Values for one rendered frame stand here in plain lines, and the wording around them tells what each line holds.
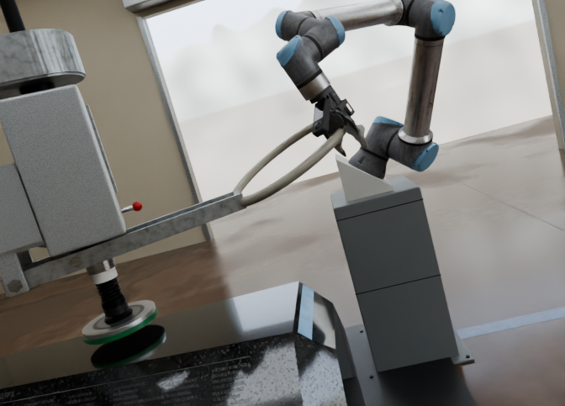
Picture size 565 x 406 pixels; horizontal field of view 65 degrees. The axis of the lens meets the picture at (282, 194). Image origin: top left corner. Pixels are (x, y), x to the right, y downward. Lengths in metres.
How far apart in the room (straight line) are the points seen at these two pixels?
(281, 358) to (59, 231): 0.66
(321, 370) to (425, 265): 1.17
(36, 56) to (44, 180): 0.31
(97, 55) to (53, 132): 5.44
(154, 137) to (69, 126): 5.11
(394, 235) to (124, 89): 5.04
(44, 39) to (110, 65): 5.29
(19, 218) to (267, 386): 0.75
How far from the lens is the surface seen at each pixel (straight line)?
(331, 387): 1.11
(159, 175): 6.42
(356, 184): 2.10
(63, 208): 1.30
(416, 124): 2.00
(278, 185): 1.27
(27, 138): 1.31
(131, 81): 6.50
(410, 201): 2.08
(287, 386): 1.07
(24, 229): 1.32
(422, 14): 1.81
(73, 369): 1.39
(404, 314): 2.24
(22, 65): 1.33
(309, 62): 1.31
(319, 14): 1.54
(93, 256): 1.36
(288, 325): 1.13
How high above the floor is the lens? 1.28
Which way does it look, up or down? 9 degrees down
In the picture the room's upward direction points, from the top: 16 degrees counter-clockwise
